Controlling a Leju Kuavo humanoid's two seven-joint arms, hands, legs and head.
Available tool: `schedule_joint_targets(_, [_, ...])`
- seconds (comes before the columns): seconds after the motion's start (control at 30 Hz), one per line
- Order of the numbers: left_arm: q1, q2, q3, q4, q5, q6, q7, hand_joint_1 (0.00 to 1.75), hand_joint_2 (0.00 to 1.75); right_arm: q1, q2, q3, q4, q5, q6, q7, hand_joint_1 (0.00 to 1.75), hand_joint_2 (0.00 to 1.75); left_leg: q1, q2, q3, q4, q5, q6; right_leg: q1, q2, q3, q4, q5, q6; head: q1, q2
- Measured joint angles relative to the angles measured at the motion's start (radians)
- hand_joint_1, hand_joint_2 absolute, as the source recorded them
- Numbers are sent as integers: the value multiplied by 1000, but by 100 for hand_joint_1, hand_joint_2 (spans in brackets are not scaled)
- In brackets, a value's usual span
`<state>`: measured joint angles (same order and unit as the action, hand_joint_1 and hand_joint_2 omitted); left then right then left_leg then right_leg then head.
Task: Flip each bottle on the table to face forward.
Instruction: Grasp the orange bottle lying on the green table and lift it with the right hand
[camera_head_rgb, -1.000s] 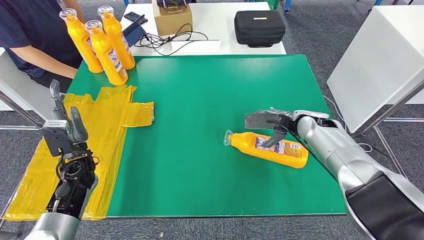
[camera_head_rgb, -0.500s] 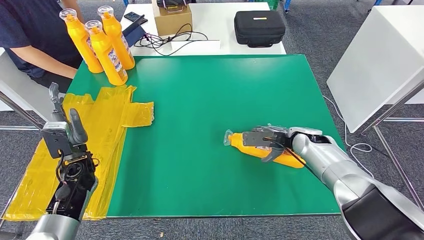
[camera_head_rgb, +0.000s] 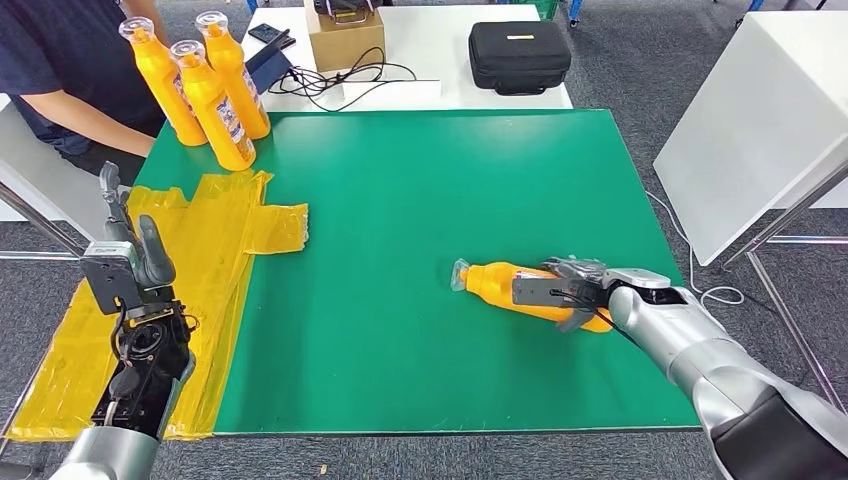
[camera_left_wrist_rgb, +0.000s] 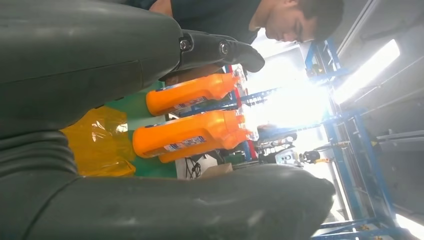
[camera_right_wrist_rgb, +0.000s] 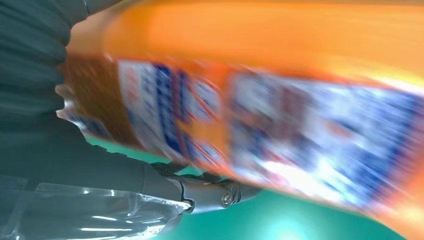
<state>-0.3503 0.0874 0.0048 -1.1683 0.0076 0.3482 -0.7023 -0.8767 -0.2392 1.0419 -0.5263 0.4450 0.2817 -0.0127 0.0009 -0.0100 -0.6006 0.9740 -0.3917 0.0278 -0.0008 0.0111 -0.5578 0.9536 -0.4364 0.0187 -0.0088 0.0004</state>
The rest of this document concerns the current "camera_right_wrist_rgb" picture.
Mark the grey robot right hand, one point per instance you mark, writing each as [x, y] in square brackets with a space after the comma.
[82, 165]

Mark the clear plastic hand cover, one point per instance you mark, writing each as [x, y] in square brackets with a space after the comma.
[82, 215]

